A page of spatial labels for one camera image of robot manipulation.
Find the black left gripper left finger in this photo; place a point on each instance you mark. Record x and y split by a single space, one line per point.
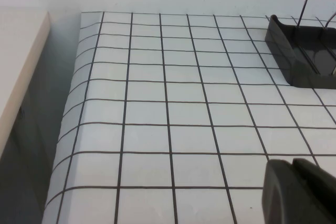
278 195

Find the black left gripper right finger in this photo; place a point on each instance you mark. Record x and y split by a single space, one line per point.
315 197

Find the white black-grid tablecloth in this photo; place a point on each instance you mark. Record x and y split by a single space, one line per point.
157 103

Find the white side cabinet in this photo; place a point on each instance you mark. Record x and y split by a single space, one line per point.
21 64

